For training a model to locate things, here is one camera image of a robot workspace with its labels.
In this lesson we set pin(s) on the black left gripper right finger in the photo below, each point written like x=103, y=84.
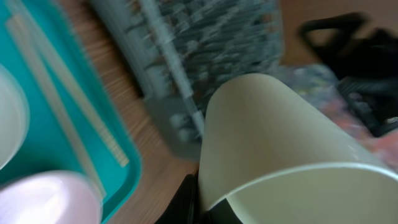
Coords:
x=222, y=213

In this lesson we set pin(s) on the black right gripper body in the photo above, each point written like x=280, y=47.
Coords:
x=365, y=68

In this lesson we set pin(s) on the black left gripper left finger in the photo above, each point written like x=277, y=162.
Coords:
x=183, y=207

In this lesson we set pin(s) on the white bowl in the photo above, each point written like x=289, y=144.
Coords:
x=276, y=159

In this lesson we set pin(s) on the pink bowl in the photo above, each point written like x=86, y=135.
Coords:
x=51, y=197

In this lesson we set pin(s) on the wooden chopstick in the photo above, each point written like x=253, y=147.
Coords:
x=67, y=79
x=18, y=31

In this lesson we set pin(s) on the teal plastic tray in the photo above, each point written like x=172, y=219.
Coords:
x=46, y=146

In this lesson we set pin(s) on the grey plastic dish rack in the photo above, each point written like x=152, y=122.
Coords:
x=181, y=51

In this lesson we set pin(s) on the pink plate with food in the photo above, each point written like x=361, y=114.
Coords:
x=15, y=116

